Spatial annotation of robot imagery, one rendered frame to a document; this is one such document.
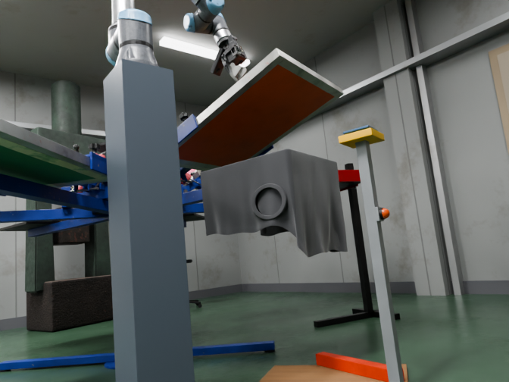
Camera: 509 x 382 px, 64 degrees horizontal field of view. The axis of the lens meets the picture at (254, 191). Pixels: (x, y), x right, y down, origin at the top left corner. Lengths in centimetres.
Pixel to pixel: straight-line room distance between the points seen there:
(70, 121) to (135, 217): 396
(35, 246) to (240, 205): 330
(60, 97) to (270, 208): 396
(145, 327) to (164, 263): 19
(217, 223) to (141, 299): 68
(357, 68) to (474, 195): 204
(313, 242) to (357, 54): 387
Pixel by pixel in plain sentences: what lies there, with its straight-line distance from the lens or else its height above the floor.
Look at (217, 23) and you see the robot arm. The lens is 191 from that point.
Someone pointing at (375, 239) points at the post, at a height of 56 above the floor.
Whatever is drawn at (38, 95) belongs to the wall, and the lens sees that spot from 608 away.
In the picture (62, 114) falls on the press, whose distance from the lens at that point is 521.
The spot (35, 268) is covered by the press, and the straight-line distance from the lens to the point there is 475.
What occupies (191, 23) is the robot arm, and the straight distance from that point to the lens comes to 185.
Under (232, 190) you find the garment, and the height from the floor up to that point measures 83.
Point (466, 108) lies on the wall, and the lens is 447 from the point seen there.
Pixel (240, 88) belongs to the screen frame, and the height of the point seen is 123.
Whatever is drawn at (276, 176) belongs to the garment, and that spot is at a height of 85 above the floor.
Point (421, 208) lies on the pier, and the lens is 440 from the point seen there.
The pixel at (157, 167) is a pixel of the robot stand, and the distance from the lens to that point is 133.
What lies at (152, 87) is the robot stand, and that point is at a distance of 142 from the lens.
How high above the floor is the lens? 55
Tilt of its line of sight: 9 degrees up
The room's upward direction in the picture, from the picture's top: 6 degrees counter-clockwise
